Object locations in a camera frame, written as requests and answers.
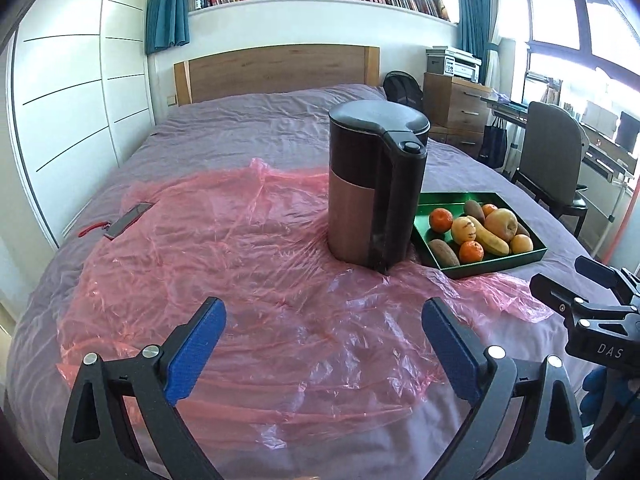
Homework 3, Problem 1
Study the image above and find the yellow orange round fruit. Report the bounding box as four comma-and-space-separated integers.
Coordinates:
510, 234, 534, 255

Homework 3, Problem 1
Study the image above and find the yellow banana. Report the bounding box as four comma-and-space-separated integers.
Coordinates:
468, 216, 510, 257

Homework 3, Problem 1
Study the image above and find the yellow apple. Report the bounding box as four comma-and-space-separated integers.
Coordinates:
484, 208, 518, 243

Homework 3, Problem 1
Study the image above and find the large orange mandarin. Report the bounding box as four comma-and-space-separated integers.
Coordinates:
428, 208, 454, 234

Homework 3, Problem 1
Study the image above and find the small orange mandarin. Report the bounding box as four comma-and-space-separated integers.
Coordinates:
482, 204, 498, 217

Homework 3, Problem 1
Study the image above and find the gloved right hand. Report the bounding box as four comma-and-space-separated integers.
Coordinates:
579, 367, 639, 479

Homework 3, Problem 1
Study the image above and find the brown kiwi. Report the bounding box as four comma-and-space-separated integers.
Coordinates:
427, 238, 460, 269
463, 200, 485, 224
516, 222, 530, 236

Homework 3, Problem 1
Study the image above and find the striped yellow pepino melon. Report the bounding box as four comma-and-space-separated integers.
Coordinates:
450, 216, 477, 246

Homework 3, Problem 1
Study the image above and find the glass desk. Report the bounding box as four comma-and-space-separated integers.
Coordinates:
486, 99, 632, 221

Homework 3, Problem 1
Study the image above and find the green metal tray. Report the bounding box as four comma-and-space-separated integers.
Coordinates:
411, 192, 547, 278

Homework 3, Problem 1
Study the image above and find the grey office chair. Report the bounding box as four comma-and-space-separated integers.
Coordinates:
511, 101, 589, 237

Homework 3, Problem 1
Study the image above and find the dark tote bag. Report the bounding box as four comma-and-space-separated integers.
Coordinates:
478, 117, 508, 169

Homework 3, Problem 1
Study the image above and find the wooden drawer cabinet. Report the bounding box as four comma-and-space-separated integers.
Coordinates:
423, 73, 491, 159

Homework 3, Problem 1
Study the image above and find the pink plastic sheet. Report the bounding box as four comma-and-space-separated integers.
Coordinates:
58, 159, 555, 451

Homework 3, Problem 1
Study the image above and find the black steel electric kettle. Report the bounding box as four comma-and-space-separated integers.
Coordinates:
328, 100, 431, 273

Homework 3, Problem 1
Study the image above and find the black backpack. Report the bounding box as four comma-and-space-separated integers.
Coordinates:
383, 70, 423, 110

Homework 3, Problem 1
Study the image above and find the white printer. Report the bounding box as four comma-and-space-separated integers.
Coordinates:
425, 46, 482, 84

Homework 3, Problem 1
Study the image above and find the teal curtain right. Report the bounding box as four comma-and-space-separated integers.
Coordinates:
458, 0, 499, 84

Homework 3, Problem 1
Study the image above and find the teal curtain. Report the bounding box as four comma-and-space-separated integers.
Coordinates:
458, 0, 499, 84
145, 0, 190, 55

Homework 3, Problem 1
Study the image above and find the wooden headboard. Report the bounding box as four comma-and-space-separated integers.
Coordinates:
174, 44, 380, 106

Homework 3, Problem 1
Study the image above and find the white wardrobe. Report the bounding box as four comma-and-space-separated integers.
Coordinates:
10, 0, 154, 247

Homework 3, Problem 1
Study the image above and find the teal curtain left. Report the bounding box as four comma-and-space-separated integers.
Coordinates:
145, 0, 190, 55

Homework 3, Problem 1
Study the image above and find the red lanyard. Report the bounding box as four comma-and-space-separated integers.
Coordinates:
76, 221, 112, 239

